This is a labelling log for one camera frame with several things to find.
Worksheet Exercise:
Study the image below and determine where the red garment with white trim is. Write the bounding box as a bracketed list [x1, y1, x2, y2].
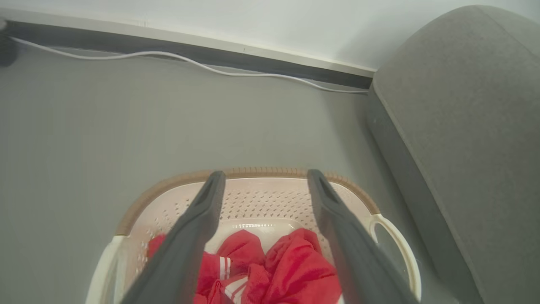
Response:
[243, 228, 343, 304]
[147, 230, 267, 304]

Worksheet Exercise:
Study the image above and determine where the grey fabric sofa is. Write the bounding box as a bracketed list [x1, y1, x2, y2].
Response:
[365, 5, 540, 304]

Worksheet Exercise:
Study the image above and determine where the thin white floor cable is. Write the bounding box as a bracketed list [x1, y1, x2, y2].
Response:
[11, 37, 370, 94]

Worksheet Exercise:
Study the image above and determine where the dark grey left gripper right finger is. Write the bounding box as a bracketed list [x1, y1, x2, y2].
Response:
[307, 169, 419, 304]

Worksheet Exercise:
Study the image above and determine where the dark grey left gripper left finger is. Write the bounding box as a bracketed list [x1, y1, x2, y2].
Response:
[120, 171, 227, 304]

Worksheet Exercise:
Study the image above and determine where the black and white baseboard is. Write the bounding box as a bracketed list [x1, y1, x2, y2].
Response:
[0, 9, 376, 90]

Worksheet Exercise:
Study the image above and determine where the cream perforated laundry basket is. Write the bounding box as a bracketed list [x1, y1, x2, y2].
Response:
[86, 167, 422, 304]

